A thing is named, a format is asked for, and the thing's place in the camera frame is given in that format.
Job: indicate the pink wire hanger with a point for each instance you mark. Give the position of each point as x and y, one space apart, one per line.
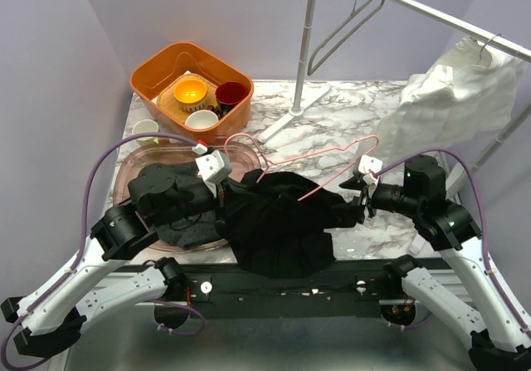
272 163

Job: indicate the woven bamboo mat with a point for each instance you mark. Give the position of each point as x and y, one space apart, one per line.
169 105

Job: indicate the clear pink plastic basket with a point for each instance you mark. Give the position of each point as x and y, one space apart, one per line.
243 160

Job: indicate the black mounting bar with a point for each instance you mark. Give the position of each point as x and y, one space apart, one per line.
346 288

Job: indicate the yellow bowl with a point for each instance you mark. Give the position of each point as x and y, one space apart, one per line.
191 94

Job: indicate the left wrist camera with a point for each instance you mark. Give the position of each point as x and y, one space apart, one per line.
213 166

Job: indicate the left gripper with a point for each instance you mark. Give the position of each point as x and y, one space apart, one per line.
213 201

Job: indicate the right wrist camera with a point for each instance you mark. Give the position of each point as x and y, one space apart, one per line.
368 169

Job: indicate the white skirt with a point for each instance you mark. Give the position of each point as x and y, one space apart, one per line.
451 102

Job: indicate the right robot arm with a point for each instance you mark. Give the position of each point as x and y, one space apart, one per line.
495 327

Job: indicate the white mug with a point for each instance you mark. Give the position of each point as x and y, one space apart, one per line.
146 127

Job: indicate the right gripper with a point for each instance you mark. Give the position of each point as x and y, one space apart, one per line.
355 183

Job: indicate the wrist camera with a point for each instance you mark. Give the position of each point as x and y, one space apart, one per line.
368 169
213 166

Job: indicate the white bowl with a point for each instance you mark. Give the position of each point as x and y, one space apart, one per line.
201 119

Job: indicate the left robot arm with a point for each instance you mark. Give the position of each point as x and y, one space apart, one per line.
53 317

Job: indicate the dark red cup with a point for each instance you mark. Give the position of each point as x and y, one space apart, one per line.
228 95

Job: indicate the orange plastic bin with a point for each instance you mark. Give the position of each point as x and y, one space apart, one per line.
156 74

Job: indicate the silver clothes rack rail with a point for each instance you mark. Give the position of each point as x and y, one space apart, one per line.
488 38

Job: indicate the black dotted garment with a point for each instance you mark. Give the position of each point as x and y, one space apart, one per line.
193 232

